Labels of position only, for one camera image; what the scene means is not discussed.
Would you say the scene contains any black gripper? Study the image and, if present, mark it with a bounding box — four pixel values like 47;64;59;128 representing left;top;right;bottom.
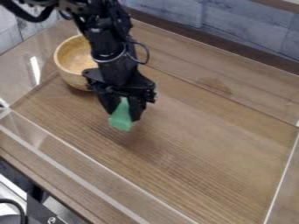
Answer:
82;43;157;122

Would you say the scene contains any green rectangular block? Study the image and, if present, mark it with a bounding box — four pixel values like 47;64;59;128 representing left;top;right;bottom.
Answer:
108;97;134;131

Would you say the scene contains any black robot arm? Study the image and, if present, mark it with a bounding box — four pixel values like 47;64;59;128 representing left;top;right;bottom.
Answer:
0;0;157;122

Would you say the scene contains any wooden bowl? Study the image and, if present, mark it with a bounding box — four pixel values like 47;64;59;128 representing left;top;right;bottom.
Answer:
54;35;98;92

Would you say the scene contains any clear acrylic enclosure wall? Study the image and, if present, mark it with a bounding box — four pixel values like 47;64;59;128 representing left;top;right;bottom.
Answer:
0;15;299;224

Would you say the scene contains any black metal bracket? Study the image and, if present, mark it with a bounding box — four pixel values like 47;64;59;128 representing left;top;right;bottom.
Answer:
26;195;68;224

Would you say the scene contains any black cable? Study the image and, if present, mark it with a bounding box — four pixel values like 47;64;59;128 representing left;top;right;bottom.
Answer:
0;199;28;224

